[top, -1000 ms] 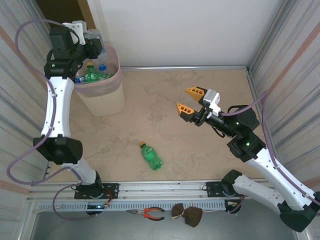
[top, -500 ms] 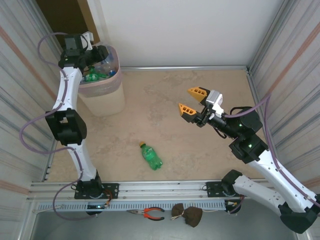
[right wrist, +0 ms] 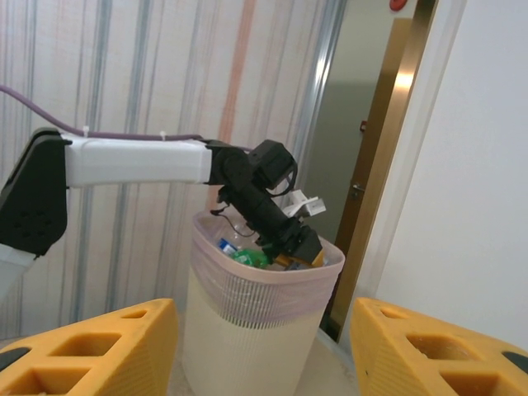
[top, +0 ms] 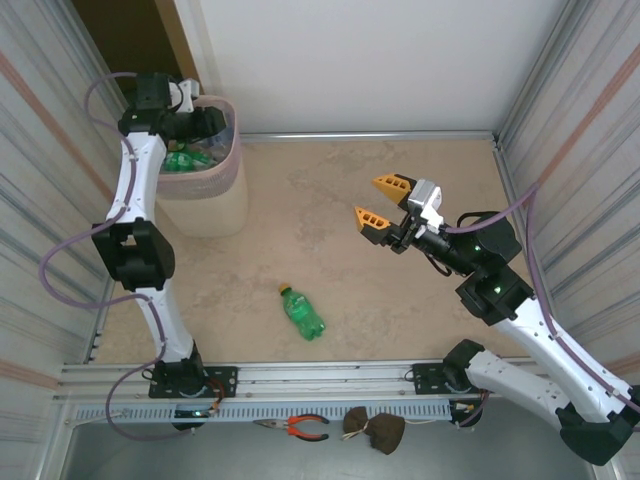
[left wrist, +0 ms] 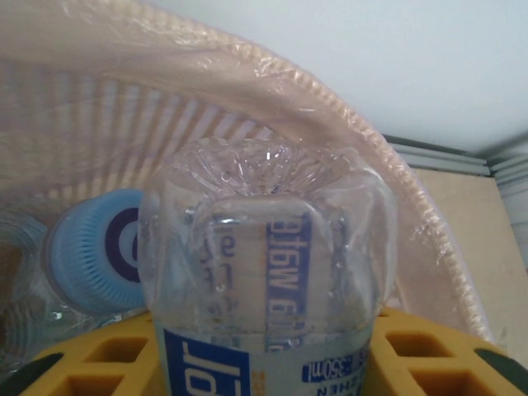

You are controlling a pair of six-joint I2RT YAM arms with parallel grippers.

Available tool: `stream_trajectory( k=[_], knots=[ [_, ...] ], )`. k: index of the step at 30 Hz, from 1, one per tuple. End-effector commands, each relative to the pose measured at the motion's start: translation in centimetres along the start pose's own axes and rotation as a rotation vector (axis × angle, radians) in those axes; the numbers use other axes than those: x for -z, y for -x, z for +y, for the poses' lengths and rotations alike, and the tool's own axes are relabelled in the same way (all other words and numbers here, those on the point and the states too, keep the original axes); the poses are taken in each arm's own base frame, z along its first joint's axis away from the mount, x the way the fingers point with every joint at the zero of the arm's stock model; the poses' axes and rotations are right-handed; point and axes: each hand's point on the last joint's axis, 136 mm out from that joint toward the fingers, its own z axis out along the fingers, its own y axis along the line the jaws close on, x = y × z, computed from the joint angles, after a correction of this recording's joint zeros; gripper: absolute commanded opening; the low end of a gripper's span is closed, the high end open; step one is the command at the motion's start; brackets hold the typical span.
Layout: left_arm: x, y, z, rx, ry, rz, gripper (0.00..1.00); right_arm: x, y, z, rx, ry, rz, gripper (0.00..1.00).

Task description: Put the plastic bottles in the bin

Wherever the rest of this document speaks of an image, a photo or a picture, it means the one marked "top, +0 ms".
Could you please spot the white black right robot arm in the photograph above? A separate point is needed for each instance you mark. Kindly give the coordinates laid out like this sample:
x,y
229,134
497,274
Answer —
x,y
530,340

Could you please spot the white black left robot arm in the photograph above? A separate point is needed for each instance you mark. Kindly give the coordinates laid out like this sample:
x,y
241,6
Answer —
x,y
142,180

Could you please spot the pink bin liner bag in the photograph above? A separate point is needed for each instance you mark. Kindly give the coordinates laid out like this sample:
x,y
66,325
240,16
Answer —
x,y
220,175

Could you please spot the beige plastic waste bin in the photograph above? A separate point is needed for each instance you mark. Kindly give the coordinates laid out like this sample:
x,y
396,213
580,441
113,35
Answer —
x,y
215,217

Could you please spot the brown wooden door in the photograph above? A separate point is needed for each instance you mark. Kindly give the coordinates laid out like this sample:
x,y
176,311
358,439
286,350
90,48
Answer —
x,y
175,30

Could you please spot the brown cloth bundle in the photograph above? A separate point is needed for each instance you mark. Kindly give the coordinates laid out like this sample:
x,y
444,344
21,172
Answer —
x,y
387,432

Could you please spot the small circuit board green light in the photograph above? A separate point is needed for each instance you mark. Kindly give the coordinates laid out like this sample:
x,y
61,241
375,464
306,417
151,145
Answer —
x,y
192,413

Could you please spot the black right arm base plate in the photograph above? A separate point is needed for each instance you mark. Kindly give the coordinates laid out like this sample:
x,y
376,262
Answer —
x,y
425,377

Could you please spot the aluminium mounting rail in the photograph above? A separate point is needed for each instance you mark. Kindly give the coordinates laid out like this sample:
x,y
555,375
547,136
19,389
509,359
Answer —
x,y
325,375

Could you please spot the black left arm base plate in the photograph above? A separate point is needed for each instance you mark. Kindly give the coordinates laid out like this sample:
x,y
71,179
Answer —
x,y
225,380

